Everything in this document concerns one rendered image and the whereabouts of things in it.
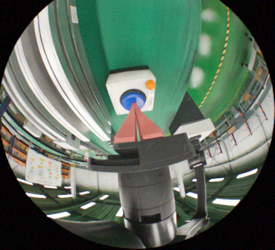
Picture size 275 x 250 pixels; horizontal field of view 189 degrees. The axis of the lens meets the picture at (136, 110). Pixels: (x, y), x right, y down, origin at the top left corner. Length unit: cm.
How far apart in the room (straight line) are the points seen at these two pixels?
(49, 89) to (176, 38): 26
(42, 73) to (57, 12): 10
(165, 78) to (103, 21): 18
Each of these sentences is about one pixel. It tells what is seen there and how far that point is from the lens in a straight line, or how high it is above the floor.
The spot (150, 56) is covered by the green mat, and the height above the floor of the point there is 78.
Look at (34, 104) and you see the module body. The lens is 31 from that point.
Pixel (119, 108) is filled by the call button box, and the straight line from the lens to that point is 17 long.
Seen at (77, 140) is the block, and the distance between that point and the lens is 41.
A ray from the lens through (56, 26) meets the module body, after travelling 15.
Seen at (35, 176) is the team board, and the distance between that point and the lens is 335.
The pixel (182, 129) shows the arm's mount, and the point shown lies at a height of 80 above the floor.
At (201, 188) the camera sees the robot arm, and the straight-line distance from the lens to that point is 52.
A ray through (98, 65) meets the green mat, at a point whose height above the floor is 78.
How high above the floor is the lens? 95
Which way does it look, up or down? 40 degrees down
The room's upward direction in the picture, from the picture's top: 171 degrees clockwise
